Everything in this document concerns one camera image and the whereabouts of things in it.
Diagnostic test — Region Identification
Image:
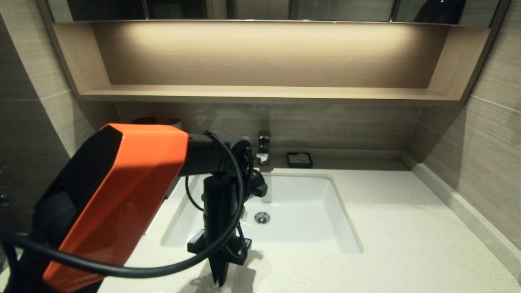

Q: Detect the white sink basin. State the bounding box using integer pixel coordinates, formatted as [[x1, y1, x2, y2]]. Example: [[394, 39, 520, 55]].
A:
[[162, 171, 363, 254]]

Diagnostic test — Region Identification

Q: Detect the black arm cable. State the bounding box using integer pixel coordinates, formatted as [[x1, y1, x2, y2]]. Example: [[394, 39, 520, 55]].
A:
[[0, 130, 245, 280]]

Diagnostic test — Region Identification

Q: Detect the mirror cabinet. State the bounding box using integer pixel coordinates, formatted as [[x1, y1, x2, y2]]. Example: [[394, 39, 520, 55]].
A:
[[47, 0, 501, 24]]

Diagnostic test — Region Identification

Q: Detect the black soap dish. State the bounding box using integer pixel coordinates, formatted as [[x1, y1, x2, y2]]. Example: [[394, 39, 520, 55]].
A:
[[287, 152, 313, 168]]

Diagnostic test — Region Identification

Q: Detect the chrome faucet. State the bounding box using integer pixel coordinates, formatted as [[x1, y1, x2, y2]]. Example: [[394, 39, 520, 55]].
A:
[[257, 130, 272, 165]]

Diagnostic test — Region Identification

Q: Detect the wooden wall shelf niche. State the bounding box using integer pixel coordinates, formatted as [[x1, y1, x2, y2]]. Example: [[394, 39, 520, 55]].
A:
[[39, 20, 509, 106]]

